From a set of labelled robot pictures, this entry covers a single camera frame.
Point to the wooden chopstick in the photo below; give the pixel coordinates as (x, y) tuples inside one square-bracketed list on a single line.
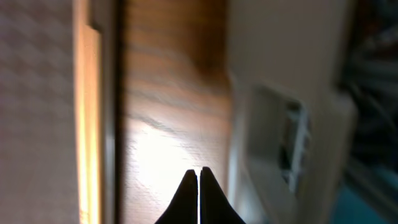
[(87, 112)]

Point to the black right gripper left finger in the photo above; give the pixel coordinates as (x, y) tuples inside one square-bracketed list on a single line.
[(183, 207)]

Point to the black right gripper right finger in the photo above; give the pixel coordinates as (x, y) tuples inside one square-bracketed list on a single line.
[(214, 206)]

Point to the grey plastic dishwasher rack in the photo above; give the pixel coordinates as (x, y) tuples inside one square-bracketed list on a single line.
[(315, 107)]

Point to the dark blue plate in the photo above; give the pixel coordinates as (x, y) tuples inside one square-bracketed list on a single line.
[(350, 208)]

